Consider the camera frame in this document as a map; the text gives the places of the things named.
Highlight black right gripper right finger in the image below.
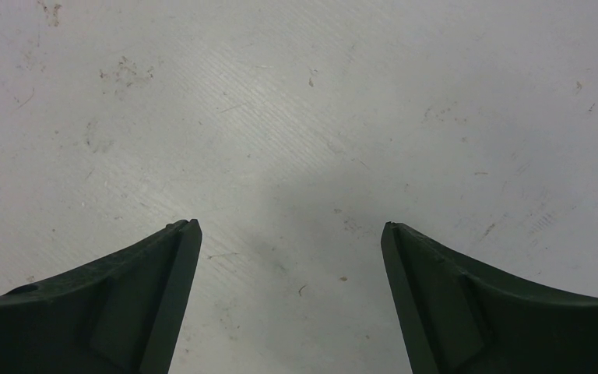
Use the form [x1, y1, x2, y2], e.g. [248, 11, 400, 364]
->
[381, 222, 598, 373]

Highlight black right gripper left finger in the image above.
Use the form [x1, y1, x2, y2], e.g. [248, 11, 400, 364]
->
[0, 220, 202, 373]

